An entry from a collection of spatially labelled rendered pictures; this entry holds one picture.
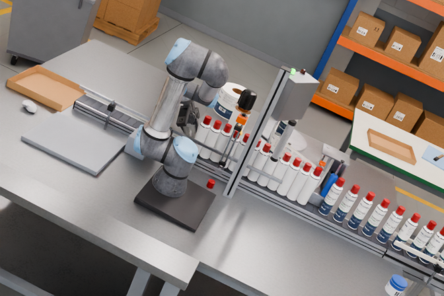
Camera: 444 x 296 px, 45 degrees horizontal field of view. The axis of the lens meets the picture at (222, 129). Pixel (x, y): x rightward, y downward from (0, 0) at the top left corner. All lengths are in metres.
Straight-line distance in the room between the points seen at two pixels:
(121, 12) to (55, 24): 1.51
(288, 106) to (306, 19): 4.67
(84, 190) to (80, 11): 2.45
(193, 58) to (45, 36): 2.74
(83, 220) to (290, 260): 0.86
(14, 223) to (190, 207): 1.02
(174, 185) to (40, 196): 0.54
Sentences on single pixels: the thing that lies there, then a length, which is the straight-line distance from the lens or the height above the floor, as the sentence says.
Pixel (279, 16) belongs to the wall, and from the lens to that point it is 6.92.
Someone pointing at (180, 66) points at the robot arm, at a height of 1.43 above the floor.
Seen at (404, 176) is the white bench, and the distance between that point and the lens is 3.85.
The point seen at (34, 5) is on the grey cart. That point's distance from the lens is 4.54.
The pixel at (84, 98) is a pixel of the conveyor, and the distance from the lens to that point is 2.74.
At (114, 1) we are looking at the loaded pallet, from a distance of 5.93.
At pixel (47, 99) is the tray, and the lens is 2.69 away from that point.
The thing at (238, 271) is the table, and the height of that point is 0.83.
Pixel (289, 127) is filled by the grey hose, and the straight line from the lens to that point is 2.33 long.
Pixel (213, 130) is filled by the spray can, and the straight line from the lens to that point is 2.50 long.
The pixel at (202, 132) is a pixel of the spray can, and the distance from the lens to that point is 2.52.
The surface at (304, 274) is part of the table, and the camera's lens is 2.29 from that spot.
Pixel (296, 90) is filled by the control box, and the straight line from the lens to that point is 2.22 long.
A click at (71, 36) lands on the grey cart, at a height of 0.44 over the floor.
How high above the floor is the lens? 2.17
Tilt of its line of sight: 26 degrees down
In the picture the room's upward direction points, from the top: 23 degrees clockwise
